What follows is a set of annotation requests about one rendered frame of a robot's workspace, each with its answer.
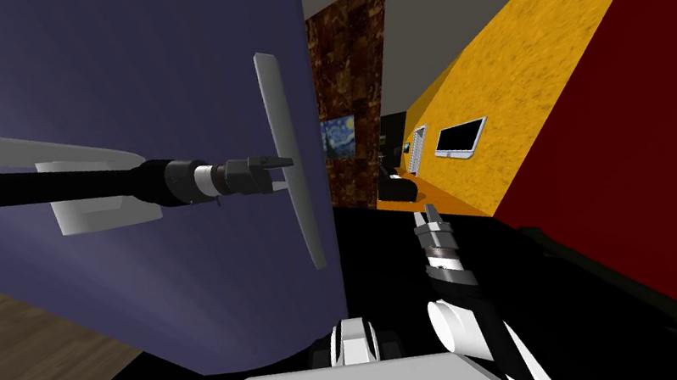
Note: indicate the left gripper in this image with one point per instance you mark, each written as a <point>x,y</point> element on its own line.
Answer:
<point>245,176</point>

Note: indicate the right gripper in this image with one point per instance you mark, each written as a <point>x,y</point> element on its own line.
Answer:
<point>434,234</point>

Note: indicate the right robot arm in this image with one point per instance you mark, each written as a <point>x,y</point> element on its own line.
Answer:
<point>471,326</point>

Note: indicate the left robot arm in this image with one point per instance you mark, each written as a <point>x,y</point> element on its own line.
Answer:
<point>69,183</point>

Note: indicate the black sofa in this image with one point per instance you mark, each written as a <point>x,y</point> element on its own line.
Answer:
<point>397,188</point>

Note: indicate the white door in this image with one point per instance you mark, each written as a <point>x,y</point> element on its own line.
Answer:
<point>418,149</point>

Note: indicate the blue night-sky painting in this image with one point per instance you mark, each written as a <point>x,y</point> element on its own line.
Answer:
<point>340,138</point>

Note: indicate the white-framed black window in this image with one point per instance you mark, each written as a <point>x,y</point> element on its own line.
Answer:
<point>461,138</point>

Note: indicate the blue-purple appliance door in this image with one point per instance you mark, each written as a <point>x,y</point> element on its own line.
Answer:
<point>139,65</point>

